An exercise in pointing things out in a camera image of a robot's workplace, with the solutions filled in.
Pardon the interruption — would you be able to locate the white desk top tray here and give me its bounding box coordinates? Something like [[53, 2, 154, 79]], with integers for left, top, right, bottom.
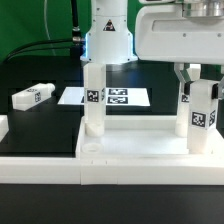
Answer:
[[76, 115, 224, 159]]

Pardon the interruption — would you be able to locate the fiducial marker sheet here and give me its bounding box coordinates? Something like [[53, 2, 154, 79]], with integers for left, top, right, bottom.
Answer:
[[58, 87, 150, 107]]

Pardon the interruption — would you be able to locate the black thick cable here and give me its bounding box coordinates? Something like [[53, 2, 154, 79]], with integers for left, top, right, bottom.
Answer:
[[3, 0, 86, 63]]

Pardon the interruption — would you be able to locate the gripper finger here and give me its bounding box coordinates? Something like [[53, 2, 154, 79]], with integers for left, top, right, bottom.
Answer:
[[212, 64, 224, 100]]

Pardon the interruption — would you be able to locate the white left fence block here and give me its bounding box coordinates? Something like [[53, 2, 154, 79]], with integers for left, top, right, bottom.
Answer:
[[0, 115, 9, 142]]

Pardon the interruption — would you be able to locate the thin white cable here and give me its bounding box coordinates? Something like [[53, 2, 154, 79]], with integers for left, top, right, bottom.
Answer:
[[43, 0, 57, 57]]

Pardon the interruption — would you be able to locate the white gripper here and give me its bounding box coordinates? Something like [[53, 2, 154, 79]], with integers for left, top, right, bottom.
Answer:
[[135, 4, 224, 95]]

